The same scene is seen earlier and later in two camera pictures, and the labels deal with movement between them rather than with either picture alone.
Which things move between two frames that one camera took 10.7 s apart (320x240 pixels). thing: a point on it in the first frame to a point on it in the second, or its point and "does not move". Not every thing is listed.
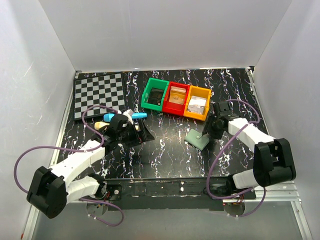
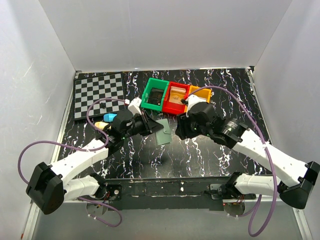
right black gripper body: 208,126 to 186,128
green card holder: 197,139 to 163,136
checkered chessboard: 104,90 does not move
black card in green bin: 156,96 does not move
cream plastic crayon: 99,125 does not move
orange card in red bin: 177,95 does not move
